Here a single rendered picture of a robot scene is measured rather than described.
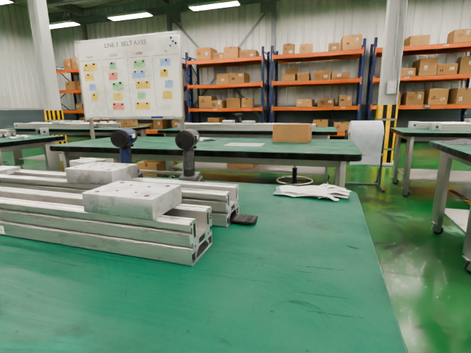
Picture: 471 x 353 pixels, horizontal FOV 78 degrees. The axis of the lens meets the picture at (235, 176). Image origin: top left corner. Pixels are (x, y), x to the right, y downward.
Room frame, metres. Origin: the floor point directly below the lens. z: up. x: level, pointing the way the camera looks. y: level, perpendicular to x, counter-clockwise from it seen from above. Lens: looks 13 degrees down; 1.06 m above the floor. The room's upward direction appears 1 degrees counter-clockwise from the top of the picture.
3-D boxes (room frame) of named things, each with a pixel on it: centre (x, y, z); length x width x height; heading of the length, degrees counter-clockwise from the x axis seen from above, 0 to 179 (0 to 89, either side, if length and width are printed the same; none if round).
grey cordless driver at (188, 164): (1.00, 0.15, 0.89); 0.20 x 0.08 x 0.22; 177
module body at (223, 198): (0.84, 0.39, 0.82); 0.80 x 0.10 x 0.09; 72
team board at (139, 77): (3.92, 1.32, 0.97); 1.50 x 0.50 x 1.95; 72
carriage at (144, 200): (0.58, 0.21, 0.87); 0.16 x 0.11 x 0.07; 72
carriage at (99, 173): (0.84, 0.39, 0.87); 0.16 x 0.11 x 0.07; 72
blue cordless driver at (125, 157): (1.08, 0.40, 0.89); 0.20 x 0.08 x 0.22; 4
